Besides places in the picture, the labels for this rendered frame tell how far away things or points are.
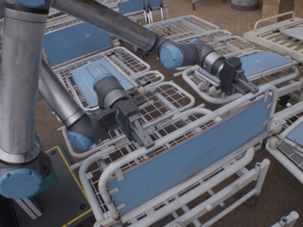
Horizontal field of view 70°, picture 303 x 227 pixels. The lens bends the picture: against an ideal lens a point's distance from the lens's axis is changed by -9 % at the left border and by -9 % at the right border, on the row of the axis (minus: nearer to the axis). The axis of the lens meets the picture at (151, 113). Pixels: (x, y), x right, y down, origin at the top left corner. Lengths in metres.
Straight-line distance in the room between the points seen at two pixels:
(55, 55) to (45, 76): 1.72
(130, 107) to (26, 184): 0.43
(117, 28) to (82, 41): 1.71
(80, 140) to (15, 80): 0.29
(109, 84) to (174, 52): 0.27
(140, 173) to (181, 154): 0.15
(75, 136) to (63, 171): 0.83
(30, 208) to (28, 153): 0.68
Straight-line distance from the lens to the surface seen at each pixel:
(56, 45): 2.54
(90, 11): 0.84
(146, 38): 0.95
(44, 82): 0.85
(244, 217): 1.65
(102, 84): 0.82
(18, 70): 0.68
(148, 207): 0.85
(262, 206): 1.72
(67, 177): 1.59
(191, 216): 1.12
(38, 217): 1.51
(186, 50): 0.92
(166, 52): 0.91
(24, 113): 0.74
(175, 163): 0.78
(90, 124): 0.84
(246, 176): 1.26
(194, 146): 0.79
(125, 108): 0.68
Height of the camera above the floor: 1.45
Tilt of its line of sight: 38 degrees down
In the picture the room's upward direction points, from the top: 10 degrees counter-clockwise
